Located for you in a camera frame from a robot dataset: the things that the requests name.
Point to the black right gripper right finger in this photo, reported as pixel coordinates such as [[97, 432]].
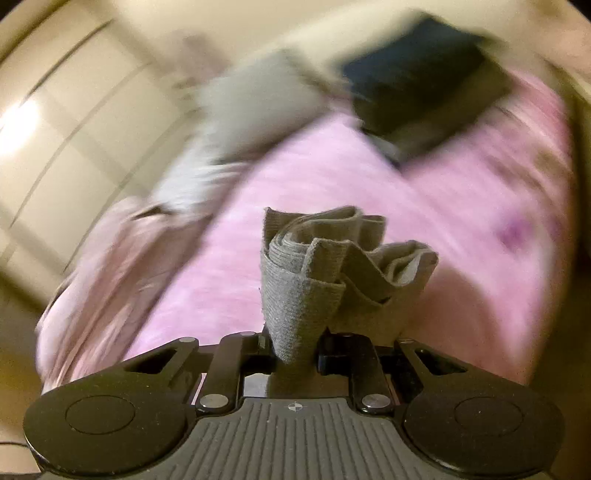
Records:
[[328, 353]]

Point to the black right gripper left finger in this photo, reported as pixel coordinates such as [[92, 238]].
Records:
[[265, 352]]

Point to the grey knit cloth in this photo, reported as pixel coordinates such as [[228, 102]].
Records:
[[333, 270]]

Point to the pale pink striped duvet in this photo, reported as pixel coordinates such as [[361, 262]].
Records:
[[127, 262]]

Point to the pink rose blanket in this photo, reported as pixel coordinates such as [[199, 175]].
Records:
[[466, 249]]

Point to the grey waffle pillow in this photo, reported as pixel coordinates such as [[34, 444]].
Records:
[[257, 104]]

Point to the stack of dark folded clothes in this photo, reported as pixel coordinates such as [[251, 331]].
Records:
[[418, 90]]

